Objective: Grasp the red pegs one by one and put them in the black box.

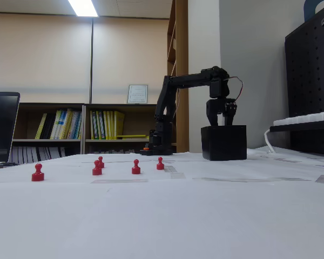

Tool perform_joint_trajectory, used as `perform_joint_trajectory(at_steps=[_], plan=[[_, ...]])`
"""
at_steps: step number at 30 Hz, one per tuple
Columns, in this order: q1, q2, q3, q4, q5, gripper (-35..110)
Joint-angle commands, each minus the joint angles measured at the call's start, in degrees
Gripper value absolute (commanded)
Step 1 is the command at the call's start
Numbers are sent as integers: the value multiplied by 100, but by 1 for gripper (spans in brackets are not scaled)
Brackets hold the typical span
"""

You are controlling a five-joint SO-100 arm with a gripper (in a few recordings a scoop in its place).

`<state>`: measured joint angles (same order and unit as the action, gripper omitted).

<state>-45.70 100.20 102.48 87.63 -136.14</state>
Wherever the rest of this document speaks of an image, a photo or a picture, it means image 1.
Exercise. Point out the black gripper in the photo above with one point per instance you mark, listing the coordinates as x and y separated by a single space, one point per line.
215 109

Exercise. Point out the black pegboard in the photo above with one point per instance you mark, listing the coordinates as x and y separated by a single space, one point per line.
307 81

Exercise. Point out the low wooden bookshelf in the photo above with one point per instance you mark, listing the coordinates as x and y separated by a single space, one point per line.
102 107
51 105

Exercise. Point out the black square bin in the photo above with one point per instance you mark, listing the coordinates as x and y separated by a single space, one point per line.
224 143

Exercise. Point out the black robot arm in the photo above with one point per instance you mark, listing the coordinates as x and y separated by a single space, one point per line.
166 108

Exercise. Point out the ceiling light panel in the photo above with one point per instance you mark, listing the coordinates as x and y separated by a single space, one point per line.
83 8

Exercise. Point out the slanted yellow book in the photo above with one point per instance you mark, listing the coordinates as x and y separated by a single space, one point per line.
41 126

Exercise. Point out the framed white certificate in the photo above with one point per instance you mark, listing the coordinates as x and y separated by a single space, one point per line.
137 94

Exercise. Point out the white paper table covering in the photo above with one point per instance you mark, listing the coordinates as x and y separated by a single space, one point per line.
162 215

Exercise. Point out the dark blue rounded object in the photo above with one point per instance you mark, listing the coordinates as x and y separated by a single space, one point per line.
310 9

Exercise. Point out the black laptop screen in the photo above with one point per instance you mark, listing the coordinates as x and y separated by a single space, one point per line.
0 126

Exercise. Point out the tall wooden bookshelf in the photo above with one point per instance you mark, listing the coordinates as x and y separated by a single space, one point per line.
181 54

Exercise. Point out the red pawn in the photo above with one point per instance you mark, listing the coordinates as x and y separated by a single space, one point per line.
97 170
38 176
135 170
159 166
101 159

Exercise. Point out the flat yellow folder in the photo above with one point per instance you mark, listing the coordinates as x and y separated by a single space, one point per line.
131 136

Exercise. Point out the white power strip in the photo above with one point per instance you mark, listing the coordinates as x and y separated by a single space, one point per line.
307 118

